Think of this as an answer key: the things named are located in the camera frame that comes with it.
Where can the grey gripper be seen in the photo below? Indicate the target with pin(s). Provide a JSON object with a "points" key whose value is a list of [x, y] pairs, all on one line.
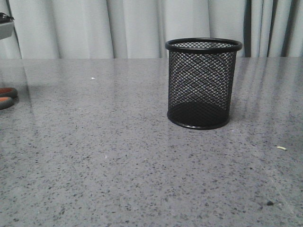
{"points": [[6, 25]]}

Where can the grey orange handled scissors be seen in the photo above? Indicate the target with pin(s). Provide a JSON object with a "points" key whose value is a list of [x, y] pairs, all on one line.
{"points": [[7, 95]]}

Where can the black mesh pen bucket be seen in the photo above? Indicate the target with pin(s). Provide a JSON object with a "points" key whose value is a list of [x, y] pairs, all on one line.
{"points": [[201, 72]]}

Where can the white pleated curtain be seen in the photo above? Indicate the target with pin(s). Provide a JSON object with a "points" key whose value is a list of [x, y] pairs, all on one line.
{"points": [[88, 29]]}

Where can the small black crumb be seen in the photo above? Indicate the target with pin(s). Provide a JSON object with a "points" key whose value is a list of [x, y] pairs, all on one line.
{"points": [[269, 203]]}

